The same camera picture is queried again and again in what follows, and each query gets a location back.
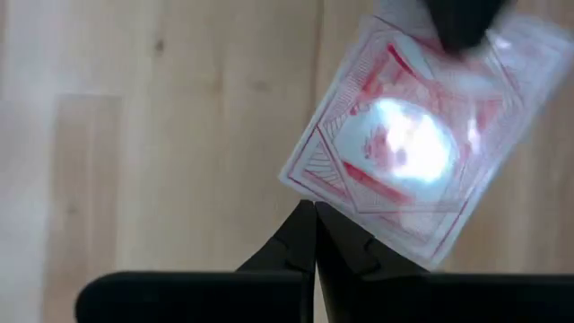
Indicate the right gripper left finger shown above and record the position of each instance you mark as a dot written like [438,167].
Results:
[224,296]

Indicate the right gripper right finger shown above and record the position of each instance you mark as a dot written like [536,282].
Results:
[426,300]

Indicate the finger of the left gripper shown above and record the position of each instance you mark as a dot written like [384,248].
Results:
[462,22]

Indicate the red playing card box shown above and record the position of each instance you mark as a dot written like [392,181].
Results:
[403,148]

